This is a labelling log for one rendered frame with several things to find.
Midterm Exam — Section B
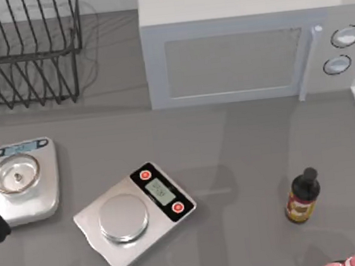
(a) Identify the small microwave knob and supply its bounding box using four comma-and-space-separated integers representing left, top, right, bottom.
322, 53, 354, 77

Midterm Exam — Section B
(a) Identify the black wire dish rack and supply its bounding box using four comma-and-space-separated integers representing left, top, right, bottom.
0, 0, 92, 112

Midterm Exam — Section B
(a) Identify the microwave door handle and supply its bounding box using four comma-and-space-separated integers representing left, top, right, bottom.
291, 24, 331, 102

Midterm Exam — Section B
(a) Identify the pale microwave oven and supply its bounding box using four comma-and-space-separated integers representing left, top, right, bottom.
136, 0, 355, 112

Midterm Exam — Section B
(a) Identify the pink and white object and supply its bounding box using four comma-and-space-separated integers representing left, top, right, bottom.
319, 254, 355, 266

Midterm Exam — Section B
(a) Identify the silver scale with black panel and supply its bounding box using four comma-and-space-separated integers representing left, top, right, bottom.
68, 157, 204, 266

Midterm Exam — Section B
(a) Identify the dark bottle with yellow label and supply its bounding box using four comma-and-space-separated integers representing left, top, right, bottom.
280, 166, 325, 226

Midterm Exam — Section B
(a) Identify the silver scale with round bowl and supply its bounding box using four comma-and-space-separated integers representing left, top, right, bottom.
0, 135, 64, 229

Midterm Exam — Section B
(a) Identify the large microwave knob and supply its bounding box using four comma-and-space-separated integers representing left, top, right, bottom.
329, 24, 355, 50

